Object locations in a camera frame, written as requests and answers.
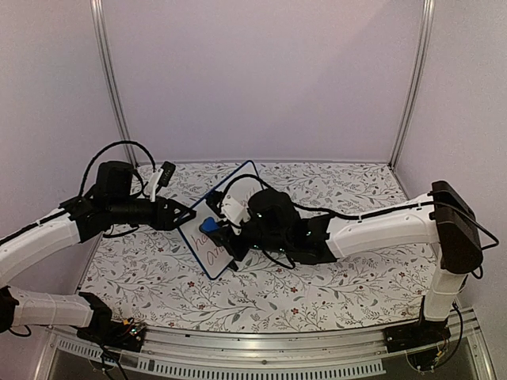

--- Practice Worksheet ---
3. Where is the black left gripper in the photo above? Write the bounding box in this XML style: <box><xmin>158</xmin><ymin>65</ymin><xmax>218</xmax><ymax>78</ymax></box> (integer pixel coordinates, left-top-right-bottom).
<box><xmin>109</xmin><ymin>196</ymin><xmax>196</xmax><ymax>231</ymax></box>

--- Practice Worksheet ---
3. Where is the blue whiteboard eraser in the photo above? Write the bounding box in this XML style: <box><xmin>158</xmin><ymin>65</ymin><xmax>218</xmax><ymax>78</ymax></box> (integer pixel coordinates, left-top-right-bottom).
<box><xmin>199</xmin><ymin>217</ymin><xmax>219</xmax><ymax>234</ymax></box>

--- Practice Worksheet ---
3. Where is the small blue-framed whiteboard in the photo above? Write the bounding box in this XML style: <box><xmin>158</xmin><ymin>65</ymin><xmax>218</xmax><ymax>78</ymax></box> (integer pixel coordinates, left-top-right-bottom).
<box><xmin>178</xmin><ymin>160</ymin><xmax>263</xmax><ymax>280</ymax></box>

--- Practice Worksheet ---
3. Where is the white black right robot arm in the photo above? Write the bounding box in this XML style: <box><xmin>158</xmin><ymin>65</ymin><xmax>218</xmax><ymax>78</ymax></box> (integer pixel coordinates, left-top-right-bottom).
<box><xmin>200</xmin><ymin>181</ymin><xmax>483</xmax><ymax>345</ymax></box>

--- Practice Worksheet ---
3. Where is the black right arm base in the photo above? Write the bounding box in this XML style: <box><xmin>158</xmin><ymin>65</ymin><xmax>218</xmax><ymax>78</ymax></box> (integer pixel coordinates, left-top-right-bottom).
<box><xmin>383</xmin><ymin>317</ymin><xmax>451</xmax><ymax>372</ymax></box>

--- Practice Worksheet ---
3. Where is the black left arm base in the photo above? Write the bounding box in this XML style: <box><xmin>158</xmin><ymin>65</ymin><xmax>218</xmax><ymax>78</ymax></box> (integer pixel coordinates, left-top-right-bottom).
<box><xmin>76</xmin><ymin>317</ymin><xmax>147</xmax><ymax>352</ymax></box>

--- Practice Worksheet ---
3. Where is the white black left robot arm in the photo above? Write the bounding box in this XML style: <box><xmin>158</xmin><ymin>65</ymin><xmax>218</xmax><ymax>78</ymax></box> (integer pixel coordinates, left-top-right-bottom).
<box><xmin>1</xmin><ymin>161</ymin><xmax>195</xmax><ymax>344</ymax></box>

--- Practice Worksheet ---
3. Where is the floral patterned tablecloth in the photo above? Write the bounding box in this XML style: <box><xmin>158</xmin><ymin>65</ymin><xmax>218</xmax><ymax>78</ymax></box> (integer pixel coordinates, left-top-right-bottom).
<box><xmin>80</xmin><ymin>163</ymin><xmax>435</xmax><ymax>333</ymax></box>

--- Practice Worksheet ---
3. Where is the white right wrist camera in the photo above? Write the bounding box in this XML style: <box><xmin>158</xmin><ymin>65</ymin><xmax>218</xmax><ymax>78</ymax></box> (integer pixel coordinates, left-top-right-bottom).
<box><xmin>206</xmin><ymin>191</ymin><xmax>250</xmax><ymax>235</ymax></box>

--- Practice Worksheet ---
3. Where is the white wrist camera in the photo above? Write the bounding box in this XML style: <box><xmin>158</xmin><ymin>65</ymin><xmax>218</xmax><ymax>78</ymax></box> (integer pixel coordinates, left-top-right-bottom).
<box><xmin>144</xmin><ymin>161</ymin><xmax>176</xmax><ymax>202</ymax></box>
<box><xmin>206</xmin><ymin>191</ymin><xmax>250</xmax><ymax>235</ymax></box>

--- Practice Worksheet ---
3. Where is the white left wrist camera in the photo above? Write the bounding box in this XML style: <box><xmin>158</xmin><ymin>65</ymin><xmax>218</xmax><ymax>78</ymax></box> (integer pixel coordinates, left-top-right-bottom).
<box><xmin>144</xmin><ymin>161</ymin><xmax>176</xmax><ymax>202</ymax></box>

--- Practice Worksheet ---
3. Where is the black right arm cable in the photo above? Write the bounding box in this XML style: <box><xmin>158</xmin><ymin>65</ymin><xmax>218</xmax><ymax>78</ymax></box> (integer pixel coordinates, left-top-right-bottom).
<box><xmin>221</xmin><ymin>173</ymin><xmax>500</xmax><ymax>278</ymax></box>

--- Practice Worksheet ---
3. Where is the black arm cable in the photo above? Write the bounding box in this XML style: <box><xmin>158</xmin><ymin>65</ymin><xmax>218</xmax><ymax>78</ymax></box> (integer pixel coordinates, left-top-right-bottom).
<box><xmin>221</xmin><ymin>173</ymin><xmax>500</xmax><ymax>278</ymax></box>
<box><xmin>78</xmin><ymin>140</ymin><xmax>157</xmax><ymax>199</ymax></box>

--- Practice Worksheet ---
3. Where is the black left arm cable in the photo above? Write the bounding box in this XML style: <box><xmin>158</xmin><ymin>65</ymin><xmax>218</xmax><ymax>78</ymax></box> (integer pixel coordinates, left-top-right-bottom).
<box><xmin>78</xmin><ymin>140</ymin><xmax>157</xmax><ymax>199</ymax></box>

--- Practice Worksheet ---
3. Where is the aluminium front rail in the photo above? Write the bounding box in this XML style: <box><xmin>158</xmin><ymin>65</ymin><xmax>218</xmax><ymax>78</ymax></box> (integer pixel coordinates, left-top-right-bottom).
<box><xmin>35</xmin><ymin>307</ymin><xmax>499</xmax><ymax>379</ymax></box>

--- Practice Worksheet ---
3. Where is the left aluminium frame post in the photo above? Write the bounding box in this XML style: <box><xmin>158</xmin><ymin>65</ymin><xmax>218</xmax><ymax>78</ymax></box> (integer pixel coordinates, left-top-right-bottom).
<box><xmin>89</xmin><ymin>0</ymin><xmax>138</xmax><ymax>169</ymax></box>

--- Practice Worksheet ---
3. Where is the aluminium frame post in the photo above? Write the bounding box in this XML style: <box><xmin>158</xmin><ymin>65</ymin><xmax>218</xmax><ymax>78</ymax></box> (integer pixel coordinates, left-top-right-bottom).
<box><xmin>389</xmin><ymin>0</ymin><xmax>435</xmax><ymax>171</ymax></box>
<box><xmin>89</xmin><ymin>0</ymin><xmax>138</xmax><ymax>169</ymax></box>

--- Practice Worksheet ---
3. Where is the right aluminium frame post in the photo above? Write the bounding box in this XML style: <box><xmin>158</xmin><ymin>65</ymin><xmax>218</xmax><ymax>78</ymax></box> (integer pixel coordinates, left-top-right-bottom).
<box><xmin>389</xmin><ymin>0</ymin><xmax>435</xmax><ymax>171</ymax></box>

